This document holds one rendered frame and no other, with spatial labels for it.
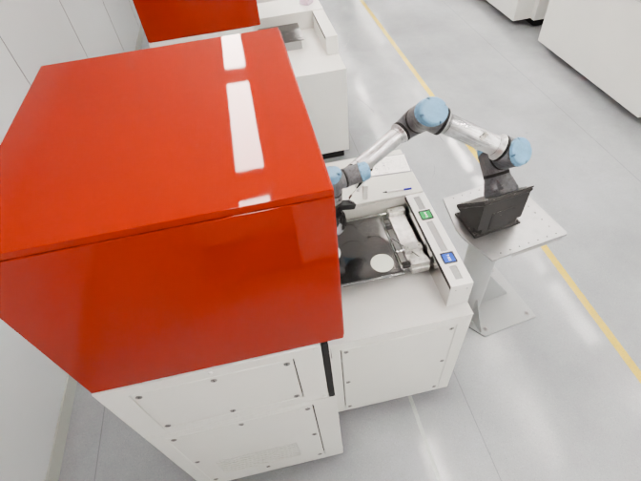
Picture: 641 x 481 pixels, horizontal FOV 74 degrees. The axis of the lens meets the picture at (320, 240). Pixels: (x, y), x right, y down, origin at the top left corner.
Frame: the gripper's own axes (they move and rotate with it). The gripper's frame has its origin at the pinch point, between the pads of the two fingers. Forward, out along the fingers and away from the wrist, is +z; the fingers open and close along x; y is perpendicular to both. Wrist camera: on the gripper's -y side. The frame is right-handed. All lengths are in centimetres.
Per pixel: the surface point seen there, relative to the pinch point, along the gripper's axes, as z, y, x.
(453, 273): 4, -17, 48
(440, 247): 3.7, -24.3, 36.2
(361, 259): 9.3, -0.7, 12.8
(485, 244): 17, -50, 45
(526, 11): 83, -459, -138
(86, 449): 99, 144, -57
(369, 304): 17.2, 11.0, 27.7
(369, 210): 8.5, -25.0, -4.3
